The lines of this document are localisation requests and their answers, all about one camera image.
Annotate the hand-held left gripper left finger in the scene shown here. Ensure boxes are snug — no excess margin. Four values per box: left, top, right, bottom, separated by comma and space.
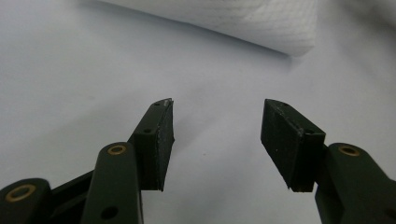
127, 98, 176, 192

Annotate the white waffle-weave towel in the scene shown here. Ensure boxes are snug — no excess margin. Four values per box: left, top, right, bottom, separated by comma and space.
102, 0, 318, 58

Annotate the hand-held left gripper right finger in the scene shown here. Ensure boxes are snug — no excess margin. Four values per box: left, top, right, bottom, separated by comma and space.
260, 98, 327, 193

